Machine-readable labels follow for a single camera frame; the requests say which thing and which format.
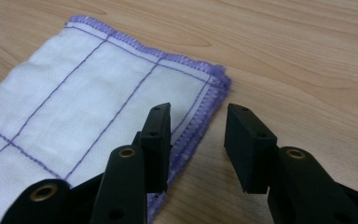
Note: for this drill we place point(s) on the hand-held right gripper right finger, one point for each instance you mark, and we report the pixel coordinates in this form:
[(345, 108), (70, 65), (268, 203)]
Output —
[(248, 155)]

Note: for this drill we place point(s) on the white cloth with purple edging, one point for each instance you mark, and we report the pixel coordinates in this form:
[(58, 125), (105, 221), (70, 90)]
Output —
[(74, 109)]

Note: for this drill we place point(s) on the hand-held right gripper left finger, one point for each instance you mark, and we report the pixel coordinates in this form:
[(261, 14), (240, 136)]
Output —
[(156, 146)]

